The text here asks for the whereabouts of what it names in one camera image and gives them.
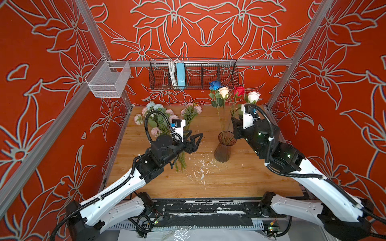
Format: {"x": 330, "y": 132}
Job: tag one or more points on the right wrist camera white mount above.
{"x": 248, "y": 118}

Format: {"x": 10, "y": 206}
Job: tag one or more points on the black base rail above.
{"x": 212, "y": 213}

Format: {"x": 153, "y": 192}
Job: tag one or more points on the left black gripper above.
{"x": 192, "y": 146}

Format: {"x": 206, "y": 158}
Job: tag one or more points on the pink flower bunch right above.
{"x": 189, "y": 113}

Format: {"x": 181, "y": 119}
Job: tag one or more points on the pink white flower bunch left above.
{"x": 156, "y": 119}

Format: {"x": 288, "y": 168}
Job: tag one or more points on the cream peach rose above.
{"x": 223, "y": 96}

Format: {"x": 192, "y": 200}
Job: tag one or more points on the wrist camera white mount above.
{"x": 177, "y": 129}
{"x": 248, "y": 118}

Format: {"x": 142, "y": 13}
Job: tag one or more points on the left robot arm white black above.
{"x": 87, "y": 220}

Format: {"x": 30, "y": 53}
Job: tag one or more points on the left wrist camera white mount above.
{"x": 177, "y": 129}

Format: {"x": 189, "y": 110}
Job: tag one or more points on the light blue box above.
{"x": 181, "y": 76}

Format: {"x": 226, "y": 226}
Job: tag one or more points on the black wire wall basket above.
{"x": 199, "y": 73}

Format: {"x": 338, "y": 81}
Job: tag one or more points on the brown ribbed glass vase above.
{"x": 222, "y": 152}

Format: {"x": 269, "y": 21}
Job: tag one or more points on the blue rose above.
{"x": 217, "y": 100}

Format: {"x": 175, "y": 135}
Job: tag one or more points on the white rose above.
{"x": 252, "y": 97}

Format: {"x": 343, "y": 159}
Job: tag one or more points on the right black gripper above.
{"x": 237, "y": 128}

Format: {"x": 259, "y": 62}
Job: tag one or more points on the white mesh wall basket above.
{"x": 108, "y": 79}

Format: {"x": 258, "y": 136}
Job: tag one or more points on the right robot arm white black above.
{"x": 342, "y": 215}

